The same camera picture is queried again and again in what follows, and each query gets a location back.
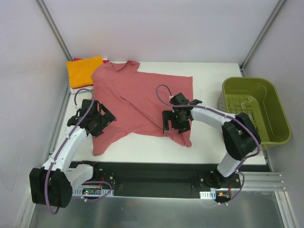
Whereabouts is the white cable duct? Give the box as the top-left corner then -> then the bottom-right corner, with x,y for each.
199,190 -> 231,200
72,187 -> 114,198

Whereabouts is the folded magenta t shirt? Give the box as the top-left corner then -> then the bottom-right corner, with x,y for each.
73,57 -> 110,64

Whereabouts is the right white cable duct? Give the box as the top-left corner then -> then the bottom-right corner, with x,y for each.
199,190 -> 231,200

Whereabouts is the salmon pink polo shirt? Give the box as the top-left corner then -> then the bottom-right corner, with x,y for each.
92,61 -> 193,156

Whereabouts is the aluminium frame post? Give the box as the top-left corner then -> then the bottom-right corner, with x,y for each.
239,0 -> 287,73
35,0 -> 73,61

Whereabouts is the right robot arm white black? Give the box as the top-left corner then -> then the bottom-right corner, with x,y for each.
162,93 -> 261,189

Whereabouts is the right aluminium frame post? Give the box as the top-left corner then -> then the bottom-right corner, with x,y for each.
239,0 -> 287,73

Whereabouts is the left white cable duct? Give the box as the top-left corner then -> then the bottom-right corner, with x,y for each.
72,187 -> 114,198

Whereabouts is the left aluminium frame post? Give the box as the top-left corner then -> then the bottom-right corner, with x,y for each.
35,0 -> 73,61

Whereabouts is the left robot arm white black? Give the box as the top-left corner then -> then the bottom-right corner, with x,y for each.
29,99 -> 116,208

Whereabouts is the olive green plastic basket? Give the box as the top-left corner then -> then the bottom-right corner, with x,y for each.
218,77 -> 292,150

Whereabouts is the folded white t shirt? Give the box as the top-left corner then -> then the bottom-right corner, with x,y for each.
68,57 -> 110,95

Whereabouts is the folded orange t shirt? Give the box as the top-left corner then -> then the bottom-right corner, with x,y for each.
66,55 -> 104,89

